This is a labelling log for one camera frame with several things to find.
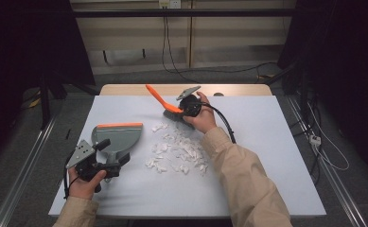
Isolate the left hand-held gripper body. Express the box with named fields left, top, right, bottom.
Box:
left=65, top=139, right=123, bottom=193

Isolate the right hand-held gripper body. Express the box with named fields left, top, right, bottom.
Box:
left=176, top=85, right=202, bottom=117

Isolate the grey dustpan with orange edge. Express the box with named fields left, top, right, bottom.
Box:
left=91, top=122, right=144, bottom=183

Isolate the orange brush with grey bristles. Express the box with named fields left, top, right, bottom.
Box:
left=145, top=83, right=196, bottom=130

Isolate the pile of white paper scraps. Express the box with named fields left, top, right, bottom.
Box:
left=145, top=122, right=209, bottom=176

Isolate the person's right hand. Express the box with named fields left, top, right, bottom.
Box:
left=183, top=91, right=218, bottom=134

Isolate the person's left hand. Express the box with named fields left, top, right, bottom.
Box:
left=67, top=166, right=108, bottom=201

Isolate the white table mat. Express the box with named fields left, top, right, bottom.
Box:
left=48, top=95, right=327, bottom=218

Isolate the wooden table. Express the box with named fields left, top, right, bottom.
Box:
left=99, top=83, right=273, bottom=97

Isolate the black metal stand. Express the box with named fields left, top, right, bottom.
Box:
left=39, top=70, right=67, bottom=131

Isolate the black horizontal bar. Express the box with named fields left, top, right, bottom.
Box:
left=72, top=9, right=299, bottom=18

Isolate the white power strip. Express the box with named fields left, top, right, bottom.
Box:
left=308, top=133, right=322, bottom=147

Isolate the left hand-held gripper black cable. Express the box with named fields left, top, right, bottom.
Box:
left=62, top=150, right=79, bottom=201

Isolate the hand-held gripper black cable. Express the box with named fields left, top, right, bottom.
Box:
left=62, top=150, right=79, bottom=201
left=200, top=101, right=237, bottom=145

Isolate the right hand-held gripper black cable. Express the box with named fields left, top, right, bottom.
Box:
left=200, top=101, right=237, bottom=145

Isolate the aluminium floor rail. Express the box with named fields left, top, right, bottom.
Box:
left=0, top=116, right=58, bottom=227
left=287, top=96, right=368, bottom=227

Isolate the black hanging cable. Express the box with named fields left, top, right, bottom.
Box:
left=161, top=15, right=202, bottom=84

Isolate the white wall socket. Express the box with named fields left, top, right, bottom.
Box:
left=158, top=0, right=182, bottom=9

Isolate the white cable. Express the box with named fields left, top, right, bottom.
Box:
left=307, top=102, right=350, bottom=172

